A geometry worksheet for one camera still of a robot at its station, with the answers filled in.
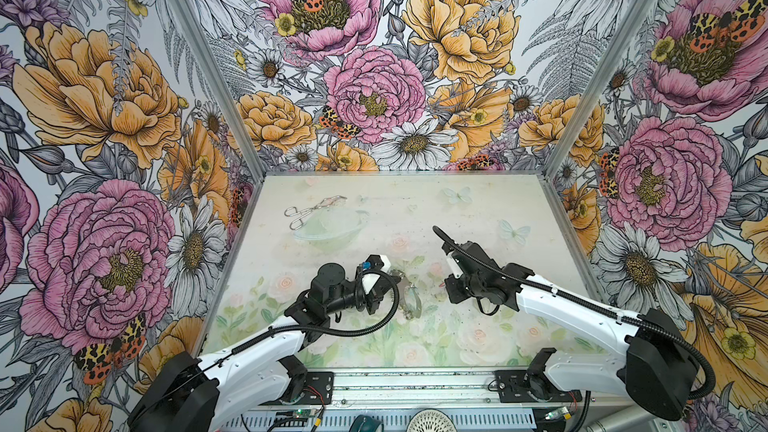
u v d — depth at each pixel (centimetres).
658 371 41
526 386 67
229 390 45
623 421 68
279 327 55
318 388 74
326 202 112
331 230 105
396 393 75
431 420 69
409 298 85
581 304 49
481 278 64
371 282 67
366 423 63
